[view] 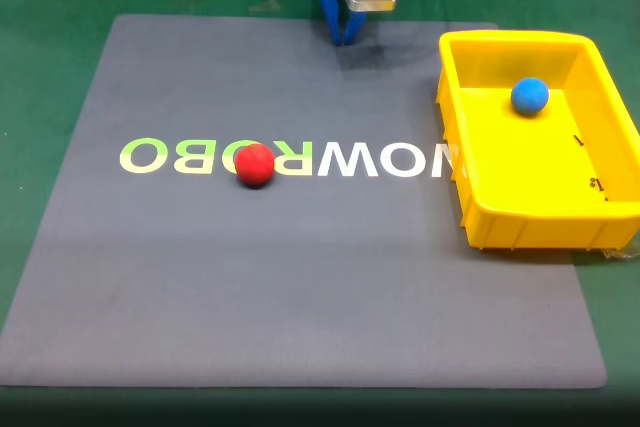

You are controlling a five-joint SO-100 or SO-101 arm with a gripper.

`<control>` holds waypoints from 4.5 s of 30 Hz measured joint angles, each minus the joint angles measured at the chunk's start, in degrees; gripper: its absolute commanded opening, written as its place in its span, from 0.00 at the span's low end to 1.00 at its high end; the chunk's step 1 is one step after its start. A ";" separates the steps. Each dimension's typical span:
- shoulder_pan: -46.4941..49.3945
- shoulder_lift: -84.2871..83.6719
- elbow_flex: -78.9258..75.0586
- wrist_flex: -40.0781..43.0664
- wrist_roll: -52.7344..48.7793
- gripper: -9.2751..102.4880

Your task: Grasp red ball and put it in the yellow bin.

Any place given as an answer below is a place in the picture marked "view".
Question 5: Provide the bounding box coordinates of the red ball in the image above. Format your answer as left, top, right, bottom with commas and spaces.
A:
234, 142, 276, 189

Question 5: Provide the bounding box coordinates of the blue ball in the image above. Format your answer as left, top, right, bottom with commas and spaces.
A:
510, 76, 551, 117

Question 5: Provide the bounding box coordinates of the yellow plastic bin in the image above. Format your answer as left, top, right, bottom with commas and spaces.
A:
435, 30, 640, 252

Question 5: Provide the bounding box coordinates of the grey mat with lettering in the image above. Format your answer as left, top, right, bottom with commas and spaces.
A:
0, 14, 609, 390

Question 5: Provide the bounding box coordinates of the clear plastic wrap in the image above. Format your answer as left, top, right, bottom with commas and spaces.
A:
602, 245, 640, 262

